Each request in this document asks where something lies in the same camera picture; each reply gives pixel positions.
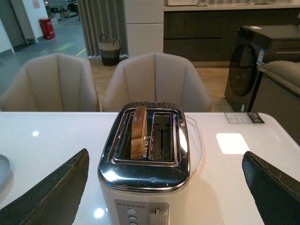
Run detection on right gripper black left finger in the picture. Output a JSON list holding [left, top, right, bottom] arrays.
[[0, 149, 90, 225]]

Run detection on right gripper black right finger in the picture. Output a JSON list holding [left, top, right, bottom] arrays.
[[242, 151, 300, 225]]

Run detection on grey round plate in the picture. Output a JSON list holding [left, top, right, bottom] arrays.
[[0, 155, 10, 185]]

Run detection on slice of bread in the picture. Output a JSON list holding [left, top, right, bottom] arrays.
[[130, 106, 147, 160]]

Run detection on label sticker on table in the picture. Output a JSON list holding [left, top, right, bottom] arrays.
[[225, 112, 264, 124]]

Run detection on white chrome two-slot toaster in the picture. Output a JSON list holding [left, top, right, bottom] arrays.
[[98, 102, 191, 225]]

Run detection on beige chair on left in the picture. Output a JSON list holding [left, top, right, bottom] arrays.
[[0, 53, 100, 112]]

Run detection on beige chair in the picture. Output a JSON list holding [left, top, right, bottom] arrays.
[[102, 52, 212, 112], [0, 53, 100, 112]]

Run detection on grey sofa armrest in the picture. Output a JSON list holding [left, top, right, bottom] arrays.
[[251, 60, 300, 150]]

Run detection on dark front-load washing machine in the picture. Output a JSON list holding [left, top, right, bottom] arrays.
[[225, 25, 300, 112]]

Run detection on beige chair in middle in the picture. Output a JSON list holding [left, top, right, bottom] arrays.
[[102, 52, 212, 112]]

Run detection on woven laundry basket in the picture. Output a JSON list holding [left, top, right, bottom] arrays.
[[99, 34, 121, 66]]

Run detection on red box on floor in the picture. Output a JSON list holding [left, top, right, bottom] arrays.
[[39, 18, 55, 39]]

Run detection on dark kitchen counter cabinet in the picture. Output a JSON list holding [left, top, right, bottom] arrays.
[[164, 7, 300, 61]]

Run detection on grey curtain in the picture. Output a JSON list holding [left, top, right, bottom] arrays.
[[77, 0, 128, 57]]

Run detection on white tall cabinet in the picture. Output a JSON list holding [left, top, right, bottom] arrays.
[[124, 0, 164, 57]]

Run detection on white microwave on counter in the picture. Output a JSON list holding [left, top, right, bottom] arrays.
[[167, 0, 199, 6]]

